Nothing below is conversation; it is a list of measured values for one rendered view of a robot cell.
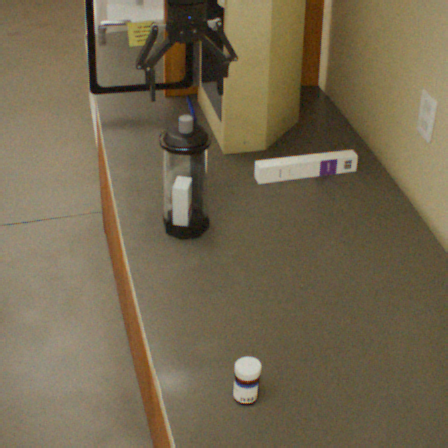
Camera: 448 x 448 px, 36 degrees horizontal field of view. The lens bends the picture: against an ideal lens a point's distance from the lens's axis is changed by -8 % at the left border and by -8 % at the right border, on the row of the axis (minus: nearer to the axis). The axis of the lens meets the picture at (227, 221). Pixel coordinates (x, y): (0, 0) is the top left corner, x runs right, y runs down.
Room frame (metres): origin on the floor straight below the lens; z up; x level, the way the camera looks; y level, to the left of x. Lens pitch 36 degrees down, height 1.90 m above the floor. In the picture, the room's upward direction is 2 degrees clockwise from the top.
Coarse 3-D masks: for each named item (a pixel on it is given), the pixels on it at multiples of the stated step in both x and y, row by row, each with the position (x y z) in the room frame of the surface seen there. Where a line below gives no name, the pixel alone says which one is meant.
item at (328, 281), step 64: (128, 128) 1.74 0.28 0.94; (320, 128) 1.78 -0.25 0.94; (128, 192) 1.43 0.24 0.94; (256, 192) 1.44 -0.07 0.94; (320, 192) 1.45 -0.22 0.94; (384, 192) 1.46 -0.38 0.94; (128, 256) 1.19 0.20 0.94; (192, 256) 1.20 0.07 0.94; (256, 256) 1.20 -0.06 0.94; (320, 256) 1.21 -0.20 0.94; (384, 256) 1.21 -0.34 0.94; (192, 320) 1.00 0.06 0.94; (256, 320) 1.01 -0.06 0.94; (320, 320) 1.01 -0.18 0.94; (384, 320) 1.01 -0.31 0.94; (192, 384) 0.83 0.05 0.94; (320, 384) 0.84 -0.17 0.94; (384, 384) 0.83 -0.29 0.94
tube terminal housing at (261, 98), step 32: (256, 0) 1.63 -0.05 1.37; (288, 0) 1.71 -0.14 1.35; (256, 32) 1.63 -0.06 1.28; (288, 32) 1.72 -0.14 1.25; (256, 64) 1.63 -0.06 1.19; (288, 64) 1.73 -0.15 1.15; (224, 96) 1.62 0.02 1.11; (256, 96) 1.63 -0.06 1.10; (288, 96) 1.74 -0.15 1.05; (224, 128) 1.61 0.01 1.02; (256, 128) 1.63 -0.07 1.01; (288, 128) 1.75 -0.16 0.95
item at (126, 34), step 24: (96, 0) 1.86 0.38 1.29; (120, 0) 1.87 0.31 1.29; (144, 0) 1.88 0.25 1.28; (96, 24) 1.86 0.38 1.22; (120, 24) 1.87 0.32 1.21; (144, 24) 1.88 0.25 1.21; (96, 48) 1.86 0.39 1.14; (120, 48) 1.87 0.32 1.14; (120, 72) 1.87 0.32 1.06; (144, 72) 1.88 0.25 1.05; (168, 72) 1.89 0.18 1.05
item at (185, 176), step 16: (176, 160) 1.26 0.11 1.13; (192, 160) 1.26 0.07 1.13; (176, 176) 1.26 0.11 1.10; (192, 176) 1.26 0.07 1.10; (176, 192) 1.26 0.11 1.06; (192, 192) 1.26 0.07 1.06; (176, 208) 1.26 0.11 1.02; (192, 208) 1.26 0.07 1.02; (176, 224) 1.26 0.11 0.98; (192, 224) 1.26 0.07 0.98
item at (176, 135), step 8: (184, 120) 1.29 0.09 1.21; (192, 120) 1.30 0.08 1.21; (176, 128) 1.31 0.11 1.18; (184, 128) 1.29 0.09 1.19; (192, 128) 1.30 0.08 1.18; (200, 128) 1.31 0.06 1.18; (168, 136) 1.28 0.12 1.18; (176, 136) 1.27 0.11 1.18; (184, 136) 1.27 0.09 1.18; (192, 136) 1.27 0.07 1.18; (200, 136) 1.28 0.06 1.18; (176, 144) 1.26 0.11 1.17; (184, 144) 1.26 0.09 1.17; (192, 144) 1.26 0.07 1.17; (200, 144) 1.27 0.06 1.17
